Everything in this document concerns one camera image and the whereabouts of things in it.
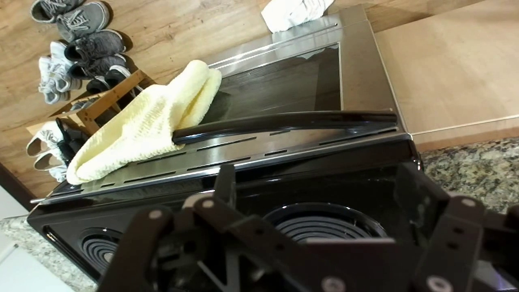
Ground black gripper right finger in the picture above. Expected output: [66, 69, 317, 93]
[395, 160, 519, 292]

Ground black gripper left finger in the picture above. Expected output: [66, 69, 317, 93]
[95, 161, 327, 292]

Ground white ribbed towel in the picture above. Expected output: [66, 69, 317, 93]
[64, 58, 225, 186]

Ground black electric stove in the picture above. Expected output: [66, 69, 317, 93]
[25, 131, 429, 292]

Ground stainless oven door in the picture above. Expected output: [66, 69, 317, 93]
[29, 2, 418, 207]

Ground black coil burner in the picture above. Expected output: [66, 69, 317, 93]
[262, 200, 389, 246]
[79, 225, 124, 272]

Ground white slipper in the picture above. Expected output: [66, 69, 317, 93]
[24, 119, 68, 158]
[30, 148, 71, 183]

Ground wooden shoe rack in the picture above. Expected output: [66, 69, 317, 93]
[24, 67, 157, 137]

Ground wooden base cabinets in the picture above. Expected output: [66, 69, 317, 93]
[371, 0, 519, 157]

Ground black shoe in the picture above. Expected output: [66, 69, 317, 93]
[84, 64, 132, 93]

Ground dark grey shoe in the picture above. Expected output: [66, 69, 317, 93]
[63, 27, 129, 61]
[68, 51, 132, 80]

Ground white sneaker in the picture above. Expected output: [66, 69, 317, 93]
[35, 40, 72, 105]

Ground grey sneaker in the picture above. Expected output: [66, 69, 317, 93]
[29, 0, 74, 24]
[55, 0, 113, 43]

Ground white crumpled paper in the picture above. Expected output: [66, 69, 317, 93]
[259, 0, 337, 33]

